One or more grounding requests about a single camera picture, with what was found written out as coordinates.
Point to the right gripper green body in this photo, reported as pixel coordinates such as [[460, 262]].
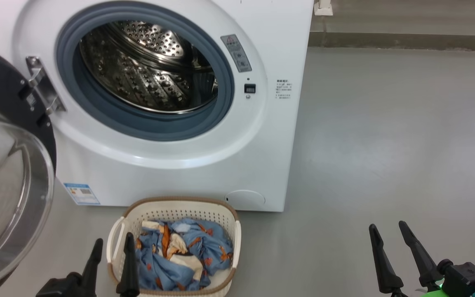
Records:
[[433, 294]]

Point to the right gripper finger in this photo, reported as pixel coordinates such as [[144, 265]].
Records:
[[425, 264], [386, 272]]

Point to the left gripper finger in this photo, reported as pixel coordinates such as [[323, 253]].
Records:
[[129, 272], [93, 266]]

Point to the blue patterned clothes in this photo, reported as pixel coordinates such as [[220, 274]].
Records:
[[204, 247]]

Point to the cream perforated laundry basket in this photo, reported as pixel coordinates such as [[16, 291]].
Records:
[[221, 284]]

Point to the white front-load washing machine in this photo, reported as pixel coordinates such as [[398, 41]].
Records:
[[179, 177]]

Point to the grey rubber door seal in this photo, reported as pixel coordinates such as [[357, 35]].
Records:
[[146, 126]]

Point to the metal door hinge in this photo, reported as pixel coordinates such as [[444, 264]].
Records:
[[43, 84]]

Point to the blue energy label sticker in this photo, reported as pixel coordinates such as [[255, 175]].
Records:
[[81, 194]]

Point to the round white filter cover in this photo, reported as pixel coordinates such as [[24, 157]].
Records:
[[245, 199]]

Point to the perforated steel washer drum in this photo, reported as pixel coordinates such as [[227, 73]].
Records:
[[138, 70]]

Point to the small printed text sticker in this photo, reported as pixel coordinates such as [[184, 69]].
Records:
[[283, 89]]

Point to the grey warning sticker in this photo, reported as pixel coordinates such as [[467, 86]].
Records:
[[236, 53]]

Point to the white furniture leg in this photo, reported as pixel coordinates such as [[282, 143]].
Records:
[[323, 8]]

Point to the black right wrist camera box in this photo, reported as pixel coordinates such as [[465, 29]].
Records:
[[466, 278]]

